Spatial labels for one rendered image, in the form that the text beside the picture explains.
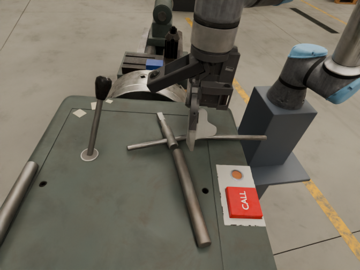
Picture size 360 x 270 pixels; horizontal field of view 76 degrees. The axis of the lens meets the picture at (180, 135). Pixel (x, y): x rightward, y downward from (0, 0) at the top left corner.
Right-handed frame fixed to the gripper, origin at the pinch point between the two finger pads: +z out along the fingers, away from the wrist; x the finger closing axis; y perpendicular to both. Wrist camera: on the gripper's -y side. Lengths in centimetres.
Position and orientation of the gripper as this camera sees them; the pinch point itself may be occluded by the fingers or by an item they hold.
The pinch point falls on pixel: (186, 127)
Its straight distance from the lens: 54.4
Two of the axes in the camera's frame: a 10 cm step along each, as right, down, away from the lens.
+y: 10.0, 0.6, 0.7
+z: -0.9, 7.0, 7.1
